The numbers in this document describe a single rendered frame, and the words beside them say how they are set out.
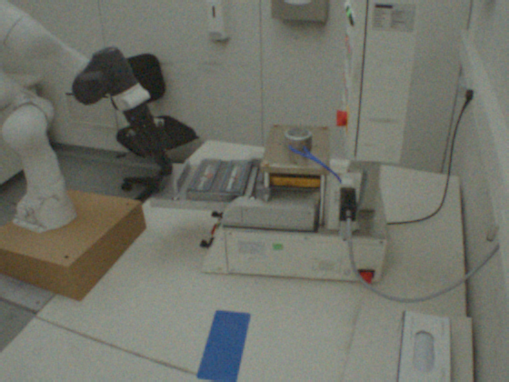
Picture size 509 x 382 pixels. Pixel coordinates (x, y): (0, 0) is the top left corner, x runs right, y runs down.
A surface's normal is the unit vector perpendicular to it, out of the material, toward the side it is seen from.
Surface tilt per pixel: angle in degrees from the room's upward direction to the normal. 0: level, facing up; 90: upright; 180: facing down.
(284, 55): 90
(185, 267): 0
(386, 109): 90
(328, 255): 90
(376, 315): 0
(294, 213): 90
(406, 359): 6
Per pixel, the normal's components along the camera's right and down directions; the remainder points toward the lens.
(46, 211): 0.53, 0.26
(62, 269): -0.33, 0.51
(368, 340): -0.02, -0.85
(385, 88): -0.12, 0.53
